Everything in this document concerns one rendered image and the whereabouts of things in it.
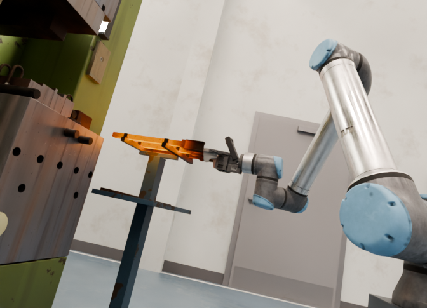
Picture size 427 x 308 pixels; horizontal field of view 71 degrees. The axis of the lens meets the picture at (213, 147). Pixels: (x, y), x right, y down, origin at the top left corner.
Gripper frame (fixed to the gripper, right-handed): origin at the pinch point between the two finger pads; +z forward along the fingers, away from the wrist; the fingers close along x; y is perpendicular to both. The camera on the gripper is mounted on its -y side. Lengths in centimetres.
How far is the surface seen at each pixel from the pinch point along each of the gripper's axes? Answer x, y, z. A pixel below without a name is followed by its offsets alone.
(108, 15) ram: -45, -39, 32
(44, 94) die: -61, 3, 30
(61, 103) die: -53, 2, 31
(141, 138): -13.8, 0.7, 24.6
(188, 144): -12.1, 0.2, 1.9
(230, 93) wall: 226, -137, 79
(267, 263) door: 248, 65, -2
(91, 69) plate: -32, -23, 46
